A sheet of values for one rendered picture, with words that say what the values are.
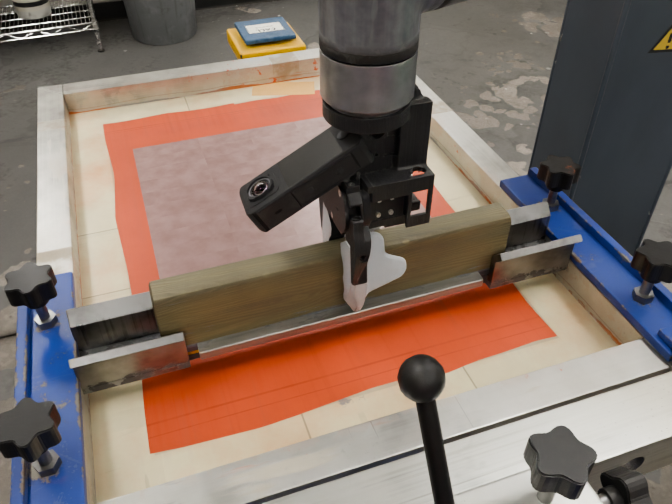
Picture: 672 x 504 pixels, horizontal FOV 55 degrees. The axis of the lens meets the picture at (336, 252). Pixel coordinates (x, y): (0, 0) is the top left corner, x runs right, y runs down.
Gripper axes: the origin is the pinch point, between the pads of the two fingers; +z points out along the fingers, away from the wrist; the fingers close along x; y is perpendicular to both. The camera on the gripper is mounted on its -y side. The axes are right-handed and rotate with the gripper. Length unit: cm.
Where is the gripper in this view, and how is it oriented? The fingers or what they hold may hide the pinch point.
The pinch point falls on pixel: (340, 285)
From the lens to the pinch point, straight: 63.8
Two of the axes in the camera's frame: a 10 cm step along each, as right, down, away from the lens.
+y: 9.4, -2.1, 2.5
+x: -3.3, -6.1, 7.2
